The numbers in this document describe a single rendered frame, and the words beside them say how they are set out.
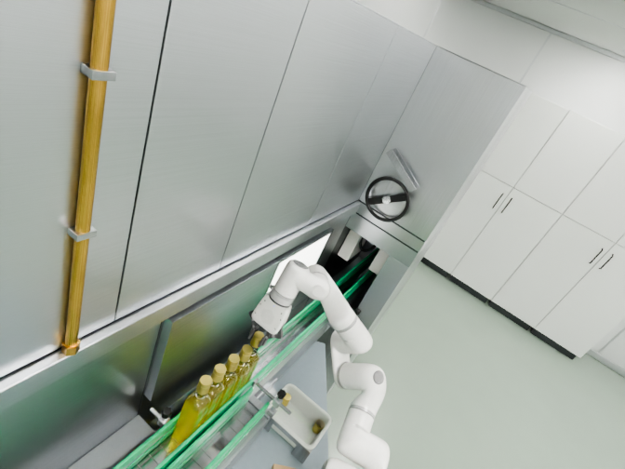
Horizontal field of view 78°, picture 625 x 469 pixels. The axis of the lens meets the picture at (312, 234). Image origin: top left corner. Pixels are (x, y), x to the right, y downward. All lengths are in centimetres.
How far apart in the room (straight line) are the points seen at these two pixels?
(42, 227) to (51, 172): 9
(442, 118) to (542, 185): 287
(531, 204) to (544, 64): 143
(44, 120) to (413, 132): 146
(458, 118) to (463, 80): 14
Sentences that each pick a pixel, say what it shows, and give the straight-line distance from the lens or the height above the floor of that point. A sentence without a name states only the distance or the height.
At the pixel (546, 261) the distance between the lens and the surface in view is 474.
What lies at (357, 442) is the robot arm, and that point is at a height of 112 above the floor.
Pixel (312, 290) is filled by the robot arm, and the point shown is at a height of 141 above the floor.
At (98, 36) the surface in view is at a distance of 57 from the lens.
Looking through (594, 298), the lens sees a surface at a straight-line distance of 489.
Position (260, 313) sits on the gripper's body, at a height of 126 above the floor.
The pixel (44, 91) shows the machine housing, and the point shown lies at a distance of 58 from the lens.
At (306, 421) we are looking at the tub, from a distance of 170.
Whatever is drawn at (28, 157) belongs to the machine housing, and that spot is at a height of 181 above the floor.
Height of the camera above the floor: 210
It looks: 29 degrees down
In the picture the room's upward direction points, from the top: 25 degrees clockwise
